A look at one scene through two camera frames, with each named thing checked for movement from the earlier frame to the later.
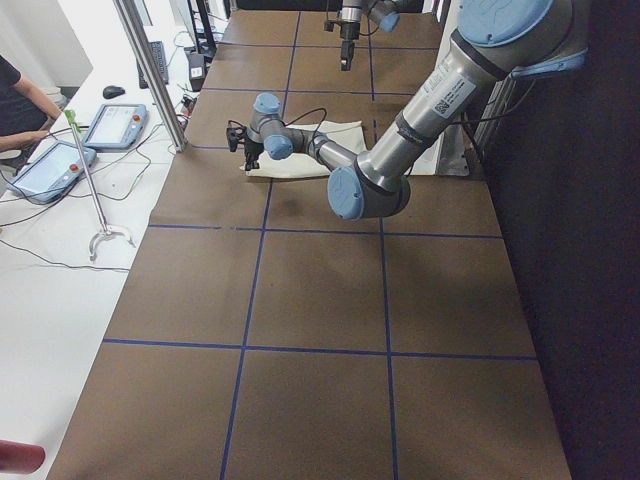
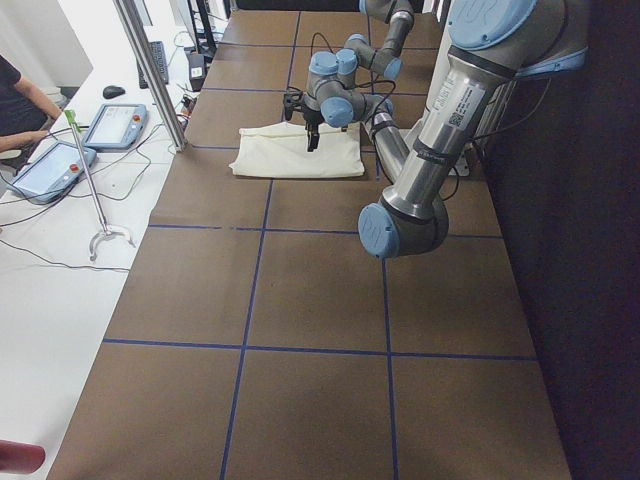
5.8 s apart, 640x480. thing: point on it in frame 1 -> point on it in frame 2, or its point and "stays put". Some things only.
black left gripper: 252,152 -> 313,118
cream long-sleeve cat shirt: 347,135 stays put
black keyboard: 158,54 stays put
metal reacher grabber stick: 74,124 stays put
